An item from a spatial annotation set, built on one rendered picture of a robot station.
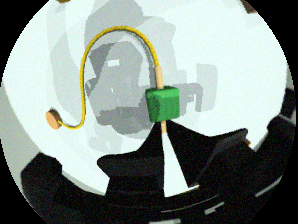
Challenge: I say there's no brown wooden cylinder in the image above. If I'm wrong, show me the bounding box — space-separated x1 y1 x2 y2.
243 139 251 145

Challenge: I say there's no green block with hole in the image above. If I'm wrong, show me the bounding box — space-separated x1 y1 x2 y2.
146 85 180 123

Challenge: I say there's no round wooden button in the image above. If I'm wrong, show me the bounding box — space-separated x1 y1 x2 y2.
45 109 63 131

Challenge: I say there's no yellow string with wooden stick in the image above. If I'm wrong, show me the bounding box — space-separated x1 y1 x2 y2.
59 26 166 133

